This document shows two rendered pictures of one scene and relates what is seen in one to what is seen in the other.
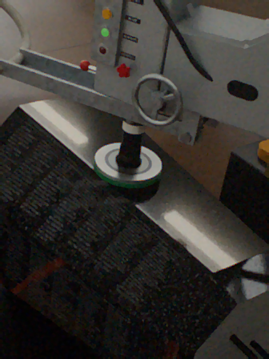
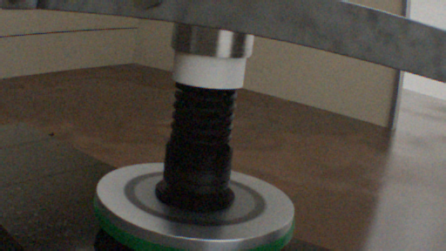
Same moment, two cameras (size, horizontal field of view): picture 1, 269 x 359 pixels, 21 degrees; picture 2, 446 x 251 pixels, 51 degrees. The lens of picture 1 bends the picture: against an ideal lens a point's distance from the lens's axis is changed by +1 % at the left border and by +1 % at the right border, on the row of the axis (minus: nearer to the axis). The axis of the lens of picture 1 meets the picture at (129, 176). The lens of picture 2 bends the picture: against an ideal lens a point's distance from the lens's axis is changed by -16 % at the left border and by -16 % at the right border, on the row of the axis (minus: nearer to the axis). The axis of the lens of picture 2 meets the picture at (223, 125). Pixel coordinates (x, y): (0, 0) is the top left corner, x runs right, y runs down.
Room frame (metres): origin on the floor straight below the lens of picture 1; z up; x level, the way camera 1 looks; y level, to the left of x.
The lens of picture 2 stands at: (2.44, -0.08, 1.08)
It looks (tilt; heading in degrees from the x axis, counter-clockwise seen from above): 14 degrees down; 168
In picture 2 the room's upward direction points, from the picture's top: 7 degrees clockwise
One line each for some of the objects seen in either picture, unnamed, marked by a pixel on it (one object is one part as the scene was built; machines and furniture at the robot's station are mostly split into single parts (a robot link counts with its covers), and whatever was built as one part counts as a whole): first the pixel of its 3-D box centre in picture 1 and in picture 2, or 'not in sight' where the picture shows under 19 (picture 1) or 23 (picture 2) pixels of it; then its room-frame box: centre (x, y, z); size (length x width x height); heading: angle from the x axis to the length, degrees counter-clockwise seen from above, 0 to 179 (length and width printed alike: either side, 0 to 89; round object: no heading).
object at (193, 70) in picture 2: (134, 123); (209, 64); (1.91, 0.01, 1.01); 0.07 x 0.07 x 0.04
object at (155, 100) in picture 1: (162, 95); not in sight; (1.76, -0.05, 1.20); 0.15 x 0.10 x 0.15; 67
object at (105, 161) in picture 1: (128, 162); (193, 200); (1.91, 0.01, 0.86); 0.21 x 0.21 x 0.01
